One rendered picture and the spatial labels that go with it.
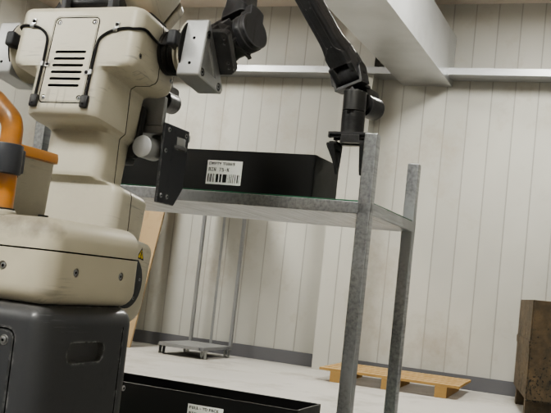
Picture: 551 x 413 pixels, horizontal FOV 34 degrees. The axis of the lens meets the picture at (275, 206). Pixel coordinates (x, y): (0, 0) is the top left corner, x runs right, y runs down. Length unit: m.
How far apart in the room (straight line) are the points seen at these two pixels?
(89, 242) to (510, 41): 7.19
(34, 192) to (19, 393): 0.36
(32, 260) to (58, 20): 0.64
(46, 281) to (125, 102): 0.57
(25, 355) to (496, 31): 7.36
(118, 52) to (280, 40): 7.24
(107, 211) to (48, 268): 0.43
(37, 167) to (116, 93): 0.30
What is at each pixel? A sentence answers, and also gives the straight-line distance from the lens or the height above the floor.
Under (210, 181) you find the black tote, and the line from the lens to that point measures 2.23.
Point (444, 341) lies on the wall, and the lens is 8.08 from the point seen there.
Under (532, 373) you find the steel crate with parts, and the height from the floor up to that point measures 0.31.
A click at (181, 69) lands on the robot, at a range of 1.70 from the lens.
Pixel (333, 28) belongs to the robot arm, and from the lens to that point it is 2.19.
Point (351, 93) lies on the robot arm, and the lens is 2.19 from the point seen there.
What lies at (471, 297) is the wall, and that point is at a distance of 8.04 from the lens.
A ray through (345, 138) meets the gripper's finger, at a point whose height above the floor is 1.11.
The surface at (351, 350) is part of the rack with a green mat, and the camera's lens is 1.96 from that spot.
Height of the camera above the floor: 0.76
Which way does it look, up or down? 5 degrees up
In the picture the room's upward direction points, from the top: 6 degrees clockwise
